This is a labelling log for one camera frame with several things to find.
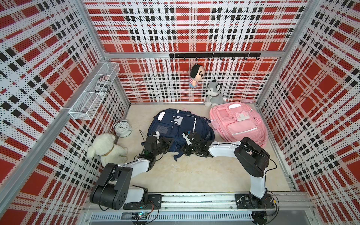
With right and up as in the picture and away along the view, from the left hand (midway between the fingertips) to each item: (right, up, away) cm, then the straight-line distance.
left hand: (177, 138), depth 88 cm
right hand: (+4, -7, +4) cm, 10 cm away
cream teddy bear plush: (-40, -3, -12) cm, 42 cm away
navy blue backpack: (-4, +9, +13) cm, 16 cm away
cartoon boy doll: (+12, +42, +3) cm, 44 cm away
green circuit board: (-17, -37, -18) cm, 44 cm away
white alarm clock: (-41, +5, +13) cm, 43 cm away
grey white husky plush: (+28, +28, +23) cm, 46 cm away
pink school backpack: (+42, +10, +16) cm, 46 cm away
